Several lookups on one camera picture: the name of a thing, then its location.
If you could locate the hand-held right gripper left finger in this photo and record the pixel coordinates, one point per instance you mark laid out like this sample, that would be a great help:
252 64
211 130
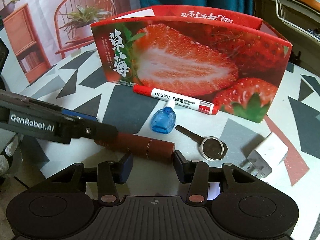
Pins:
128 166

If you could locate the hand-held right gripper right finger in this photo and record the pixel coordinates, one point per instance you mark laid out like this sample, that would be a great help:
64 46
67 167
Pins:
178 166

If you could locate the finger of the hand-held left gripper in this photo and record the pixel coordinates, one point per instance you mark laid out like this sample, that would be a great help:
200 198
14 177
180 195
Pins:
100 131
86 118

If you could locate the dark red cosmetic tube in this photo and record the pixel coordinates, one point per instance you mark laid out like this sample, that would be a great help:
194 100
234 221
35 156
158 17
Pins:
145 146

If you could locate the small blue dropper bottle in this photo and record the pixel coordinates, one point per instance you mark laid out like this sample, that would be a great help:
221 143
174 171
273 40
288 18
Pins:
161 121

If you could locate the red and white marker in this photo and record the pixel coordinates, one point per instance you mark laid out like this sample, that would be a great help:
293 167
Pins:
175 98

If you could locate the white plug charger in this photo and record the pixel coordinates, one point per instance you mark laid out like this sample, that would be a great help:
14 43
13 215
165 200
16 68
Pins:
267 152

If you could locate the red strawberry print cardboard box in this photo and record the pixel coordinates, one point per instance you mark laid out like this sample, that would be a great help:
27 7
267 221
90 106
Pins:
187 55

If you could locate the person's left hand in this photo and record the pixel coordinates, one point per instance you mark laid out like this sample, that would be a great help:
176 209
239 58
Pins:
8 157

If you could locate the geometric patterned tablecloth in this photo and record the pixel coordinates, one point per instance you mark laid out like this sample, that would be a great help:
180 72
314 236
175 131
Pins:
75 87

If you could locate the crumpled shiny packets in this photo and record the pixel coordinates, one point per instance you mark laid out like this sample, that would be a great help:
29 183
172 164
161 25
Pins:
313 32

